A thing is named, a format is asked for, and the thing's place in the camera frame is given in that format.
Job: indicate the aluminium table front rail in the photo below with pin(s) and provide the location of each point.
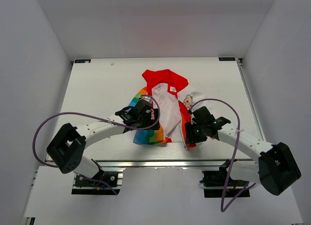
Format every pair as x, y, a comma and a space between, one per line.
157, 164

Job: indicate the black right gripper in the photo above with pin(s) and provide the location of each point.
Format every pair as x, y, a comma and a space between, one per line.
191, 138

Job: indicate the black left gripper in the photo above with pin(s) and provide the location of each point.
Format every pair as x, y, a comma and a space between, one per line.
151, 122

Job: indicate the blue label sticker left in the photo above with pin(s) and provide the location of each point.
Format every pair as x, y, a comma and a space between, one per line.
82, 61

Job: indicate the colourful red white kids jacket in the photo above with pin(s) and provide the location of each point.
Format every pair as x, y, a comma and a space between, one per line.
175, 99

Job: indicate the blue label sticker right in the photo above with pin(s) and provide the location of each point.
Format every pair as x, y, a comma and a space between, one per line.
226, 58

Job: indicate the aluminium table right rail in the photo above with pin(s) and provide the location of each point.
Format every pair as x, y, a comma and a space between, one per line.
252, 108

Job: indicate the aluminium table rail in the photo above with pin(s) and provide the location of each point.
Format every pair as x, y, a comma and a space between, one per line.
252, 108
157, 164

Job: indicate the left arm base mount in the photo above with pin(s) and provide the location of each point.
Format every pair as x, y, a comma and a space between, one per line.
97, 180

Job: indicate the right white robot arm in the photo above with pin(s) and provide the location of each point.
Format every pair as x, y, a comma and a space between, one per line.
273, 165

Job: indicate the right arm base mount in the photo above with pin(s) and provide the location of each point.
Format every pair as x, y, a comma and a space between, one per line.
213, 182

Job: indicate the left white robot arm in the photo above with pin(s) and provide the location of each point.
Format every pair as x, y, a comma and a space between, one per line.
67, 147

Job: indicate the blue label sticker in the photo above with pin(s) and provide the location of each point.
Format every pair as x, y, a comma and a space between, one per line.
82, 61
226, 58

